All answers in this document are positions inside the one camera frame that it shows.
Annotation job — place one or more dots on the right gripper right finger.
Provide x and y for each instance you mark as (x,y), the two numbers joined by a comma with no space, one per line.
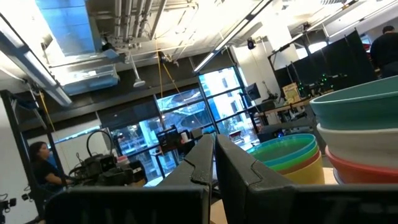
(280,205)

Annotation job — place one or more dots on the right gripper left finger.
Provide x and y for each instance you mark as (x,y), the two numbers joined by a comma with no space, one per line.
(155,205)

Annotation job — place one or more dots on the yellow translucent bowl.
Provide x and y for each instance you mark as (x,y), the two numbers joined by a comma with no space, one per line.
(308,175)

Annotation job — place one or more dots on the green translucent bowl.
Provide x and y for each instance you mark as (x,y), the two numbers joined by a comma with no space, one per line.
(298,161)

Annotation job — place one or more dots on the blue translucent bowl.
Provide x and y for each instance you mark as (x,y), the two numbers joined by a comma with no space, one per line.
(280,146)

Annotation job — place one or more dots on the coral red bowl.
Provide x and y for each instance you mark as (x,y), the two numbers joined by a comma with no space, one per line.
(363,174)

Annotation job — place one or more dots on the teal bowl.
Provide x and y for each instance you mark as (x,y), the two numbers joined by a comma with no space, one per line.
(357,112)

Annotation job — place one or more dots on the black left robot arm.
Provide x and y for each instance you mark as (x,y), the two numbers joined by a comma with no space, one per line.
(102,172)

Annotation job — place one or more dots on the yellow cardboard box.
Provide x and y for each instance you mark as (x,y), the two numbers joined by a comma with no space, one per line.
(291,92)

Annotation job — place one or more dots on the person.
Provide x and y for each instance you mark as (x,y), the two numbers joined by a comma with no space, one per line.
(385,53)
(46,172)

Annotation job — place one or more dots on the black hanging monitor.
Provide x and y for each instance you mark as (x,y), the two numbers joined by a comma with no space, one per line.
(253,91)

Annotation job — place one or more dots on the black partition screen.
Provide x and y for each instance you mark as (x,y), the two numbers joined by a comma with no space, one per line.
(335,59)

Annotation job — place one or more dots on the black ceiling spot camera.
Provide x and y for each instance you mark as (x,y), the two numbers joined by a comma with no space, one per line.
(251,43)

